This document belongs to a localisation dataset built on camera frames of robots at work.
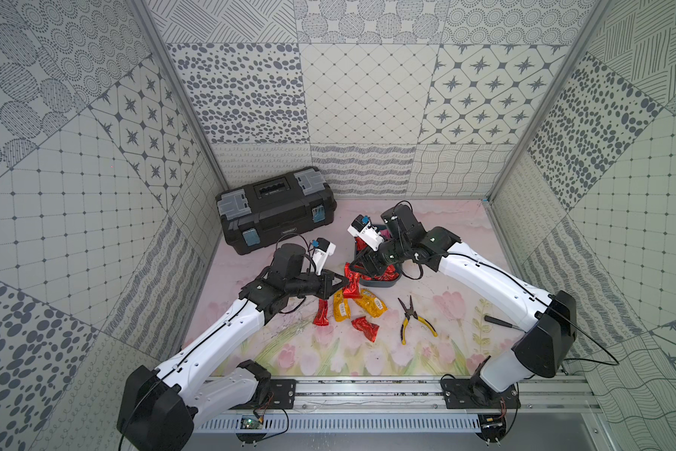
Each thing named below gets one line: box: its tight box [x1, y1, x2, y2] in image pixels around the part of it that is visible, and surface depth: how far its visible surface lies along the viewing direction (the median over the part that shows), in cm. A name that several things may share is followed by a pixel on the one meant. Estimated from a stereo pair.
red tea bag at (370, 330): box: [351, 315, 380, 343], surface depth 85 cm
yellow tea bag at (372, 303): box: [353, 288, 389, 318], surface depth 90 cm
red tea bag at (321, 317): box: [313, 298, 330, 327], surface depth 88 cm
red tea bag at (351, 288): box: [342, 262, 362, 299], surface depth 76 cm
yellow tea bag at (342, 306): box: [333, 288, 352, 323], surface depth 87 cm
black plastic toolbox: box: [215, 166, 338, 255], surface depth 100 cm
